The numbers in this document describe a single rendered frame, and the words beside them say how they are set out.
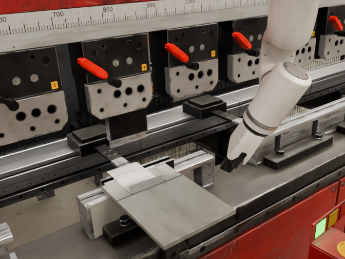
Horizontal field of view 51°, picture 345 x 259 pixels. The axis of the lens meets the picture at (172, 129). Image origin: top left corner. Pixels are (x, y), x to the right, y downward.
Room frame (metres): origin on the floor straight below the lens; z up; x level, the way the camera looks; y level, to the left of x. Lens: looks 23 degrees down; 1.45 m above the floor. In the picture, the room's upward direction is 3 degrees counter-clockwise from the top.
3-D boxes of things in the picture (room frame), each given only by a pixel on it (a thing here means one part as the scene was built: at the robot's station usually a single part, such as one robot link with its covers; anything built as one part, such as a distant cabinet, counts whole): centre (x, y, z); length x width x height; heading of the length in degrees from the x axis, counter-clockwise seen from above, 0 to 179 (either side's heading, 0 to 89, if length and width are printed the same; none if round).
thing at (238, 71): (1.02, -0.20, 1.26); 0.15 x 0.09 x 0.17; 124
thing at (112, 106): (0.79, 0.13, 1.26); 0.15 x 0.09 x 0.17; 124
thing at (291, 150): (1.10, -0.43, 0.89); 0.30 x 0.05 x 0.03; 124
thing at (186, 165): (0.84, 0.06, 0.92); 0.39 x 0.06 x 0.10; 124
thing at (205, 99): (1.19, -0.16, 1.01); 0.26 x 0.12 x 0.05; 34
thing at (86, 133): (0.94, 0.20, 1.01); 0.26 x 0.12 x 0.05; 34
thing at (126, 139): (0.81, 0.11, 1.13); 0.10 x 0.02 x 0.10; 124
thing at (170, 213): (0.68, 0.03, 1.00); 0.26 x 0.18 x 0.01; 34
